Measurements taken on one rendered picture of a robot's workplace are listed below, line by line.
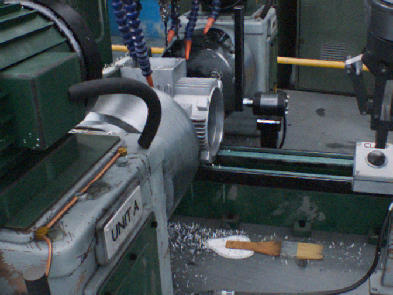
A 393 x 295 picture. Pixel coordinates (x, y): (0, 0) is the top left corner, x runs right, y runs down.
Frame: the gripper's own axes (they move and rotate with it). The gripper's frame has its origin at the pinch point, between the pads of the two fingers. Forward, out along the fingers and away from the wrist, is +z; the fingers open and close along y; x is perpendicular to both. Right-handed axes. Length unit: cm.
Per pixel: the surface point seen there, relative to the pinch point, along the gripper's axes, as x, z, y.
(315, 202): -6.5, 33.9, 10.4
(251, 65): -50, 37, 32
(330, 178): -9.9, 29.2, 7.7
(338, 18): -279, 202, 13
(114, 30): -468, 378, 324
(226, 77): -40, 31, 36
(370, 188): 3.5, 11.7, 0.7
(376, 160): 0.8, 7.3, 0.2
